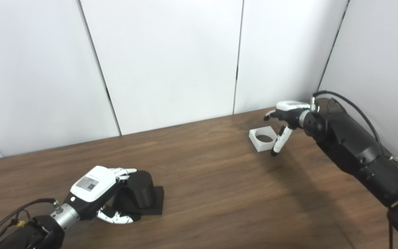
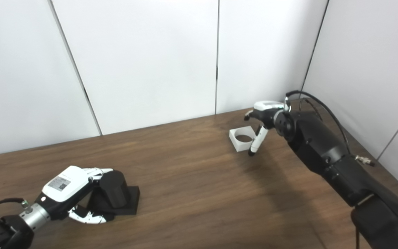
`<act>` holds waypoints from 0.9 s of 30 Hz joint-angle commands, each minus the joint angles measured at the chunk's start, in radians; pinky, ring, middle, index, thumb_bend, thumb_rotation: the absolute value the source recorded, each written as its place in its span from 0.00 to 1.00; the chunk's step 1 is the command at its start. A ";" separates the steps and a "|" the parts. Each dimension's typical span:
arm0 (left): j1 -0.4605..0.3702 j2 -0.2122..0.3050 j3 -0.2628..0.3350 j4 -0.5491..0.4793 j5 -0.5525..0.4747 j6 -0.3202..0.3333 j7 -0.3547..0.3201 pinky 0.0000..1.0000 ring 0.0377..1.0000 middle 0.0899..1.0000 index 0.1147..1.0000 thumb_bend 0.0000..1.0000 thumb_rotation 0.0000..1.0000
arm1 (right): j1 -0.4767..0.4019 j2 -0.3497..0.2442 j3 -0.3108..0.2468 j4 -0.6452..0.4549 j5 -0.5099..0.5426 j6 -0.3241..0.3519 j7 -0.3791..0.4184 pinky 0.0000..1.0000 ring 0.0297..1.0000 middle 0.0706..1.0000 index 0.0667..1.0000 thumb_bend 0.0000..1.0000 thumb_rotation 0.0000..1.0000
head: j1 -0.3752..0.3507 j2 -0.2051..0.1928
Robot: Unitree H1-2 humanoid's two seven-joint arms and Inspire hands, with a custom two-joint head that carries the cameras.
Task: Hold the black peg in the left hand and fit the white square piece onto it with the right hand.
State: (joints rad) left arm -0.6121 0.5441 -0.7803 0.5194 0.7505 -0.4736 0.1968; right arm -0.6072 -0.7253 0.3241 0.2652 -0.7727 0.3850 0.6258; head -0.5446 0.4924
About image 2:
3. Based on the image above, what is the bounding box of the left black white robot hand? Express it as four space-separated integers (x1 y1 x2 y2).
35 165 115 224

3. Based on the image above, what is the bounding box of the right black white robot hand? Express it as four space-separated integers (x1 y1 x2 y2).
244 100 286 157

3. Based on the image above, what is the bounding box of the white square piece with hole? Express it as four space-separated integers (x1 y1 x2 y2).
229 126 258 152

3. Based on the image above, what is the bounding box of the black peg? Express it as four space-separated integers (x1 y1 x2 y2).
85 170 140 222

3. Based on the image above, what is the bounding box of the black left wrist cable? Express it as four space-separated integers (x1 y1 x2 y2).
0 197 30 227

